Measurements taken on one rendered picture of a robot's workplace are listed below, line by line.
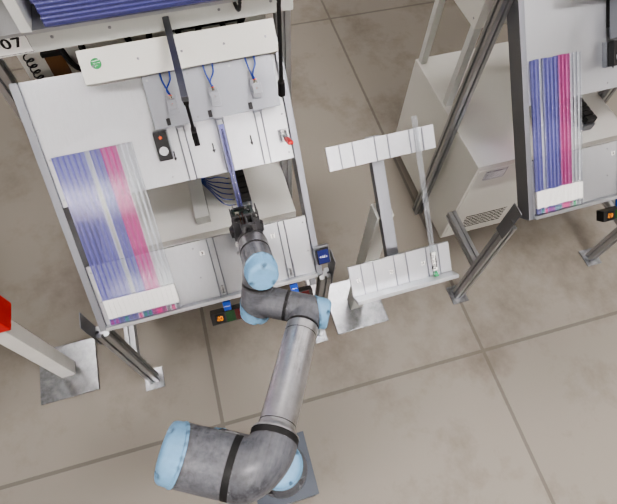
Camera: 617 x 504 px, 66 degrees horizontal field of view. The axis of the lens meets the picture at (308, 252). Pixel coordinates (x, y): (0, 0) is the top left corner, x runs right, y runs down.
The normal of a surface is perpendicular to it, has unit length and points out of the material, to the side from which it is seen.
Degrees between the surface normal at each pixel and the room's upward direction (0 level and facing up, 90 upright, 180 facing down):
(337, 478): 0
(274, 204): 0
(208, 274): 47
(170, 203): 0
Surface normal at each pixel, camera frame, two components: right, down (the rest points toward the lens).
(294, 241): 0.22, 0.29
